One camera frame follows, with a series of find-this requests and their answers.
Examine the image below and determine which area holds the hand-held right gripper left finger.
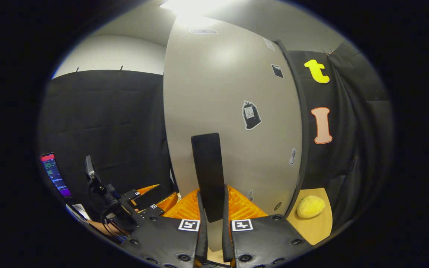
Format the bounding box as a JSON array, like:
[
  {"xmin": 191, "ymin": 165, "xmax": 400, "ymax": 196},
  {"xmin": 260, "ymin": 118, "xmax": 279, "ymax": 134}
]
[{"xmin": 121, "ymin": 186, "xmax": 208, "ymax": 268}]

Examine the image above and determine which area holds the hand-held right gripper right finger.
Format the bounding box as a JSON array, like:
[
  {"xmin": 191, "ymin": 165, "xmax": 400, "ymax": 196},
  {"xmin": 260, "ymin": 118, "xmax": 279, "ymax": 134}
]
[{"xmin": 222, "ymin": 185, "xmax": 314, "ymax": 268}]

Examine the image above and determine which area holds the black cabinet door handle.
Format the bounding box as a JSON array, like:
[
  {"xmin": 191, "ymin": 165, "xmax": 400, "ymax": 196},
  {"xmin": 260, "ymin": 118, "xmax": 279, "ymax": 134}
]
[{"xmin": 191, "ymin": 133, "xmax": 225, "ymax": 223}]

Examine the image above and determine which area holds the dark grey cabinet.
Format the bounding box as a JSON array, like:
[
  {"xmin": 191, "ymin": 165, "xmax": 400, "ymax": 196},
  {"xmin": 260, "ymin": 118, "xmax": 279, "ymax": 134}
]
[{"xmin": 275, "ymin": 40, "xmax": 311, "ymax": 219}]

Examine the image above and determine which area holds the light grey cabinet door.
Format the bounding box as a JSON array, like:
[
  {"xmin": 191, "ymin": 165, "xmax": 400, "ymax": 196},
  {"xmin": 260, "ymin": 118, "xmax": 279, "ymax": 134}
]
[{"xmin": 162, "ymin": 17, "xmax": 304, "ymax": 253}]

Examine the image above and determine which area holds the computer screen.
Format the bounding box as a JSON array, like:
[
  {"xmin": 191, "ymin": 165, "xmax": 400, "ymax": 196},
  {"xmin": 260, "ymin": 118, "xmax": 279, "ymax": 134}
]
[{"xmin": 40, "ymin": 153, "xmax": 72, "ymax": 198}]

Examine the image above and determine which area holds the black backdrop cloth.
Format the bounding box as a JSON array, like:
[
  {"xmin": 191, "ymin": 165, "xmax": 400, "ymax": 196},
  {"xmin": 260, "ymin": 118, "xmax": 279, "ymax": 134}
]
[{"xmin": 38, "ymin": 39, "xmax": 394, "ymax": 239}]

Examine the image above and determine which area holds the yellow sponge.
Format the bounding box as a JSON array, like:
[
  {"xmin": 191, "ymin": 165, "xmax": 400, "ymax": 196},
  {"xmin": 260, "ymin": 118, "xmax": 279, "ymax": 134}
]
[{"xmin": 296, "ymin": 195, "xmax": 326, "ymax": 218}]

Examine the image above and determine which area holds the large ceiling light panel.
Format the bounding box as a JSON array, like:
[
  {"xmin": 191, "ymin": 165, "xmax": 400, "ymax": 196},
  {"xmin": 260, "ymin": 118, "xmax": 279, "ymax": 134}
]
[{"xmin": 159, "ymin": 0, "xmax": 237, "ymax": 17}]

